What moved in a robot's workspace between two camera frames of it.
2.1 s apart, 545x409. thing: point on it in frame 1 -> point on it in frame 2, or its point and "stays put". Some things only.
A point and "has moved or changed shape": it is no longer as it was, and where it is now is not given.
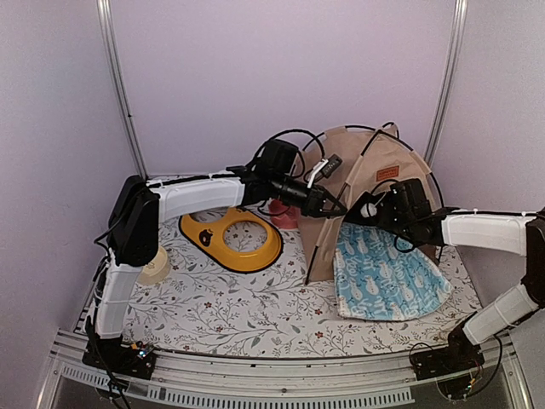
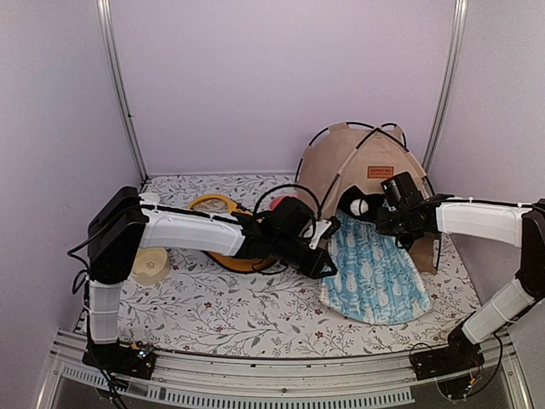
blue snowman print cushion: (376, 280) has moved or changed shape
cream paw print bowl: (157, 270) stays put
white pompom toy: (365, 209) -> (354, 207)
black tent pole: (337, 198) -> (357, 147)
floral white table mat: (207, 308) stays put
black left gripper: (315, 206) -> (315, 270)
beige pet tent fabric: (349, 162) has moved or changed shape
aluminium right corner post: (449, 83) stays put
